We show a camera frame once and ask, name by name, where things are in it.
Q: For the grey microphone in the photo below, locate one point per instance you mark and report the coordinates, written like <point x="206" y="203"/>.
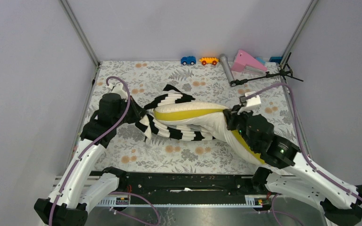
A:
<point x="228" y="73"/>

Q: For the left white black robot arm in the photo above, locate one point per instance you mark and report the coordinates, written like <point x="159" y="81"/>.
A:
<point x="67" y="205"/>

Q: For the dark blue block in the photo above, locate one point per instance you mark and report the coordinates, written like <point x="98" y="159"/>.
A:
<point x="276" y="59"/>

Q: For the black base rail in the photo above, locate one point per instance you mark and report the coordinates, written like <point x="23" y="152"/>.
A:
<point x="185" y="189"/>

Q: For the right aluminium frame post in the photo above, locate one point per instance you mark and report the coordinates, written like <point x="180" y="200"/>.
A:
<point x="311" y="7"/>

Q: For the black white striped pillowcase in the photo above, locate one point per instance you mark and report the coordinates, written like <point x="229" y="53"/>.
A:
<point x="150" y="125"/>

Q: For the aluminium frame post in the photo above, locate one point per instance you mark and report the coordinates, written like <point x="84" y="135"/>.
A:
<point x="79" y="31"/>
<point x="311" y="7"/>

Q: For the black mini tripod stand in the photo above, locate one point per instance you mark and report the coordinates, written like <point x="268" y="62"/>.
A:
<point x="284" y="71"/>

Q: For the pink triangular block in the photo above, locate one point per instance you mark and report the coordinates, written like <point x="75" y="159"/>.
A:
<point x="244" y="61"/>

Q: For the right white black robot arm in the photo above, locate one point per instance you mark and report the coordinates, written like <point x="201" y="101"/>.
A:
<point x="339" y="201"/>

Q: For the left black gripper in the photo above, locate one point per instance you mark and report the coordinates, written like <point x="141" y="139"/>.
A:
<point x="137" y="111"/>

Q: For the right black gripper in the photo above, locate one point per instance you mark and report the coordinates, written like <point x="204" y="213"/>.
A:
<point x="232" y="116"/>

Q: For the floral patterned table mat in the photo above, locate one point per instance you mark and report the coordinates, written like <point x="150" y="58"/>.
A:
<point x="130" y="151"/>

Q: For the orange yellow toy car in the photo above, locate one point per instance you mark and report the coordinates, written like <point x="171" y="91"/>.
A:
<point x="209" y="60"/>

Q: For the yellow white pillow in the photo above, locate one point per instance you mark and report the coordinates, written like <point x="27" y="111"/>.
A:
<point x="209" y="116"/>

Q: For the blue toy car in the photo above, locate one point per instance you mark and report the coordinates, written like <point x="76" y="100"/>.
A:
<point x="188" y="60"/>

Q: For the left aluminium frame post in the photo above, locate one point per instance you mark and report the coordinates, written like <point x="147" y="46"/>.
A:
<point x="79" y="31"/>

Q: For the light blue block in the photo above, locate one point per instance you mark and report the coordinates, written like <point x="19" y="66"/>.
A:
<point x="259" y="59"/>

